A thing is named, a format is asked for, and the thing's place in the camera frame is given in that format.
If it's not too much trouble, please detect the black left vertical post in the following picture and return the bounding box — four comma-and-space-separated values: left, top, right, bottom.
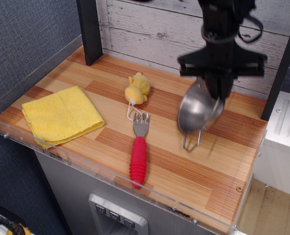
76, 0, 103, 66

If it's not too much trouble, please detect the yellow object at corner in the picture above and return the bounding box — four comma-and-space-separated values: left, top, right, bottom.
6, 226, 32, 235

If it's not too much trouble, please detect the small steel pot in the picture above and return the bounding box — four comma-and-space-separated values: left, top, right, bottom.
177, 78, 225, 152

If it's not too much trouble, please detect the grey toy cabinet front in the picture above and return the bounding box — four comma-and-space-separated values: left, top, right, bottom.
36, 152, 211, 235

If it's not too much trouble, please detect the clear acrylic table guard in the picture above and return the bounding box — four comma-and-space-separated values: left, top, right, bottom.
0, 39, 267, 235

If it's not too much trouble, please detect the silver button control panel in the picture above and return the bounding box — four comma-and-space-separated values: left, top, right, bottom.
89, 193, 149, 235

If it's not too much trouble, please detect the black right vertical post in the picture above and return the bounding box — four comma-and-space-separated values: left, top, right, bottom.
261, 37, 290, 121

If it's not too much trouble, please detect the white ridged appliance top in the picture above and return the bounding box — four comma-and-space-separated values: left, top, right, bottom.
266, 92, 290, 147

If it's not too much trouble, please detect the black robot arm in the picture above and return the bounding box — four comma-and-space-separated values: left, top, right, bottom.
178, 0, 268, 100

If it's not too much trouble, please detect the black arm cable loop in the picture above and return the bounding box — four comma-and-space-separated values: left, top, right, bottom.
236, 12, 264, 44

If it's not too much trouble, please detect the black braided cable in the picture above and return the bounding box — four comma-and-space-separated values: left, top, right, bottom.
0, 211, 25, 235

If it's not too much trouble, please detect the red handled metal fork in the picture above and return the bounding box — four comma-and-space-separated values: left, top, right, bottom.
130, 113, 150, 189

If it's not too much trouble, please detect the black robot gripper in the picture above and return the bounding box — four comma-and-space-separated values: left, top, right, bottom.
178, 41, 268, 100

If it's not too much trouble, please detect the yellow plush duck toy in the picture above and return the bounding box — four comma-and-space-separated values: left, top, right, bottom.
125, 72, 151, 105

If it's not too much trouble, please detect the black vertical post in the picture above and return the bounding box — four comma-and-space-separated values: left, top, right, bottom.
261, 37, 290, 121
76, 0, 103, 66

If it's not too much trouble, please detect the yellow folded cloth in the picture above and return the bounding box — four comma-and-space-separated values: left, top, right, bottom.
22, 86, 105, 149

